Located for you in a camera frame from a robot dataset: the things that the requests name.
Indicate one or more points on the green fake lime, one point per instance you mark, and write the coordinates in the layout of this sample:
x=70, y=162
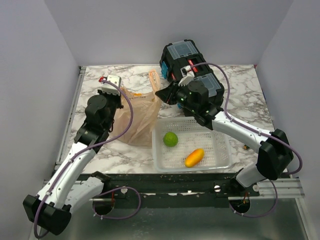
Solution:
x=170, y=139

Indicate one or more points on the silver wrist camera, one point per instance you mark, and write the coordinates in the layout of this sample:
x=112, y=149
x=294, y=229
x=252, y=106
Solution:
x=111, y=84
x=187, y=75

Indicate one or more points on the orange yellow fake mango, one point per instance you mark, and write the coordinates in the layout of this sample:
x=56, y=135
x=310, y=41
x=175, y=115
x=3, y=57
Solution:
x=194, y=158

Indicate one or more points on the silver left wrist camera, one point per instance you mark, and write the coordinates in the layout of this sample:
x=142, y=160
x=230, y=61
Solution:
x=111, y=84

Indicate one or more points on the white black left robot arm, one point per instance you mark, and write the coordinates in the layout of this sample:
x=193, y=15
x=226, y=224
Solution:
x=52, y=207

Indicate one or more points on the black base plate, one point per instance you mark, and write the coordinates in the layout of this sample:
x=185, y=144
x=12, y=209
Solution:
x=182, y=190

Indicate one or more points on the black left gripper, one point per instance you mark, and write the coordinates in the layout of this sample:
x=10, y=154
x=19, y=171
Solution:
x=118, y=98

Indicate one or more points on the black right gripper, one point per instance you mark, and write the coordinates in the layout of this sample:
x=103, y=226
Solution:
x=167, y=94

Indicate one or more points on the white plastic basket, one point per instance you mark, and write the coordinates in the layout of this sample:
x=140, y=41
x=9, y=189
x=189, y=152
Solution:
x=191, y=136

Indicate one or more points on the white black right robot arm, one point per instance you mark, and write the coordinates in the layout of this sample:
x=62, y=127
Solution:
x=273, y=149

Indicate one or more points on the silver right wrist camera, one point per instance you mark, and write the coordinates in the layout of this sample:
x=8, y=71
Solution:
x=187, y=75

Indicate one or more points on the translucent orange plastic bag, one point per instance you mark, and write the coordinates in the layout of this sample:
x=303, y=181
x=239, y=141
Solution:
x=146, y=107

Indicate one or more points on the black plastic toolbox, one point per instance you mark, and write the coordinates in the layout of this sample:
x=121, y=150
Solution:
x=185, y=53

